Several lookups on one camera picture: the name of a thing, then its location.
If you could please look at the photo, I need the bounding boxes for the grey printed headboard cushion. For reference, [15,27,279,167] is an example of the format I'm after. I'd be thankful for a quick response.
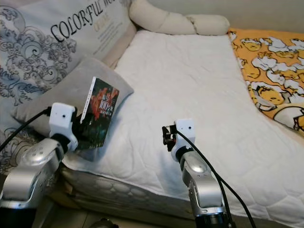
[0,0,136,176]

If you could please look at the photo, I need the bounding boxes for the grey quilted mattress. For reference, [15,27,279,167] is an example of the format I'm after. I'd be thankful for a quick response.
[59,164,266,228]

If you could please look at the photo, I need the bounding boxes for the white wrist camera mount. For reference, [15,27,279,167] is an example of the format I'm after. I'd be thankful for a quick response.
[173,119,196,148]
[50,102,78,149]

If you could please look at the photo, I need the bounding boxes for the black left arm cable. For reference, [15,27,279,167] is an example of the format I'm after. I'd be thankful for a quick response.
[0,107,53,152]

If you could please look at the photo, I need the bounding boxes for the dark robot left foot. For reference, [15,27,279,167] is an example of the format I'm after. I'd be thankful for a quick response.
[90,218,119,228]

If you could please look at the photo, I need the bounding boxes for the grey pillow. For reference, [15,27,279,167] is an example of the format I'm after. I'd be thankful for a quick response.
[13,56,134,157]

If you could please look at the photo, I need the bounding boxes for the yellow orange duck print blanket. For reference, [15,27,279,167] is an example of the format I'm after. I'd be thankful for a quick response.
[228,28,304,133]

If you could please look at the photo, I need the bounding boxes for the dark red green book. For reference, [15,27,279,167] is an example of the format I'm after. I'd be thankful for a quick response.
[80,77,120,152]

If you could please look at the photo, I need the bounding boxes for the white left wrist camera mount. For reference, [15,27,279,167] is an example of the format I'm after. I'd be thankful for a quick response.
[50,102,78,149]

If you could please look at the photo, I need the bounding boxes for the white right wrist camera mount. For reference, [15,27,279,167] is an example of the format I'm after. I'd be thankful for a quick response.
[173,119,196,148]

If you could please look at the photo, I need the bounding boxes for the white quilted mattress pad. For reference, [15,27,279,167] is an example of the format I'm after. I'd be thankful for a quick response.
[62,29,304,224]

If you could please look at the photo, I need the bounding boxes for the beige bolster pillow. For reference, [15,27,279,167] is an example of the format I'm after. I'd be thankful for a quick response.
[129,0,231,36]

